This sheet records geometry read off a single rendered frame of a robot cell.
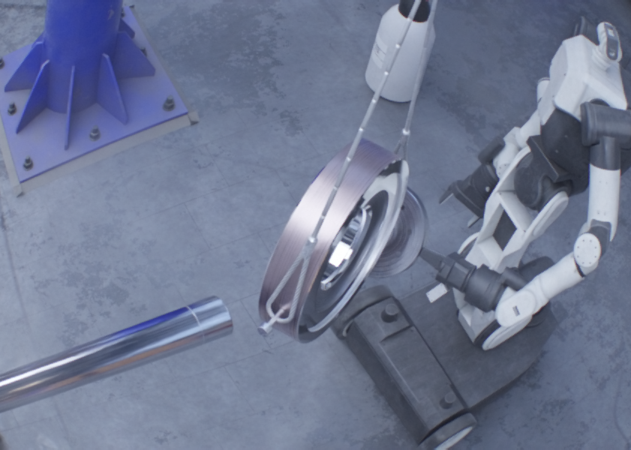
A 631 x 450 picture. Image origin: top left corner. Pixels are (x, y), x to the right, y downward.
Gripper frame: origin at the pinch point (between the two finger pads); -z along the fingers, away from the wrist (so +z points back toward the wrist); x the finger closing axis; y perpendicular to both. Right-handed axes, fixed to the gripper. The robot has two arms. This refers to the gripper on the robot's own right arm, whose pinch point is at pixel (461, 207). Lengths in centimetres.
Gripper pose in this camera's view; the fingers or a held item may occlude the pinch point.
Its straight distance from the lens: 272.9
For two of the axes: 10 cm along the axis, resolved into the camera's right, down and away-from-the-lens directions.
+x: -8.0, -5.6, -1.9
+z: 5.4, -5.5, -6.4
